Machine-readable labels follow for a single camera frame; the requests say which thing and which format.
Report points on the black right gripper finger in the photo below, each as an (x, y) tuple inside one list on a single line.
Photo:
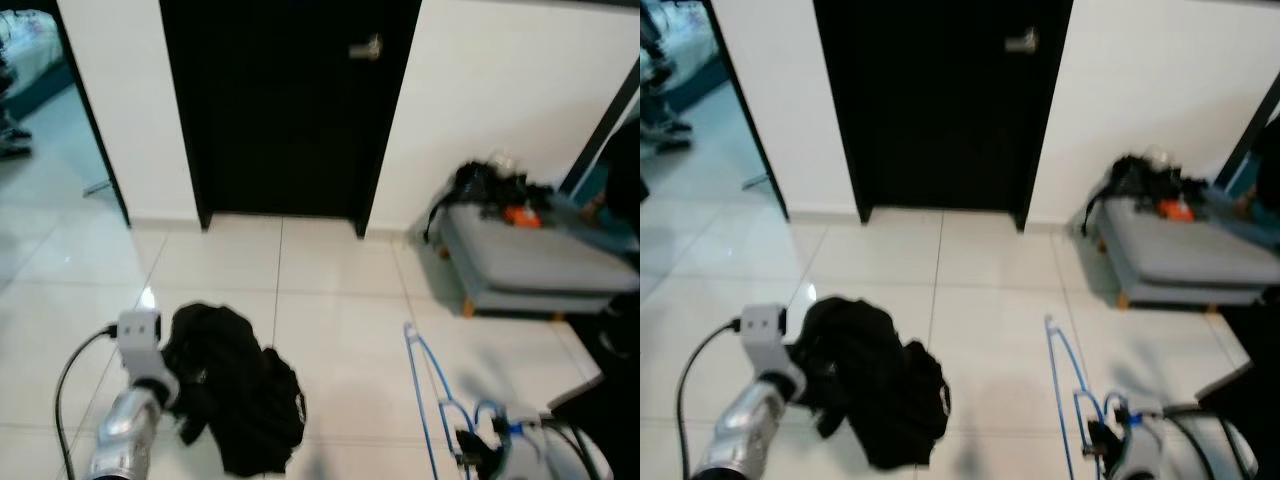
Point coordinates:
[(462, 450), (1104, 438), (1090, 442), (478, 446)]

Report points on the blue plastic hanger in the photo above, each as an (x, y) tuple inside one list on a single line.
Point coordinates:
[(410, 332), (1050, 328)]

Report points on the black garment white printed band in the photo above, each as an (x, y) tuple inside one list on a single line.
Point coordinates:
[(880, 390), (235, 400)]

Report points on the grey upholstered ottoman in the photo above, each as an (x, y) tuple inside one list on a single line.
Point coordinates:
[(540, 265), (1190, 255)]

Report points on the small orange item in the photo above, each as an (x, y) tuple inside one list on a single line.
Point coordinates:
[(1175, 210), (520, 215)]

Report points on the black door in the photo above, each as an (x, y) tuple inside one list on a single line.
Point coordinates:
[(940, 110), (290, 110)]

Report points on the person legs with sneakers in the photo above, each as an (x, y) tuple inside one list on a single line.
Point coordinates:
[(665, 125), (12, 135)]

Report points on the bed with white sheet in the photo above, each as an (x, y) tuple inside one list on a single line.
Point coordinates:
[(705, 50), (40, 50)]

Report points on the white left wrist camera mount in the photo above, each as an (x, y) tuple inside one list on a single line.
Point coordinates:
[(765, 330), (140, 335)]

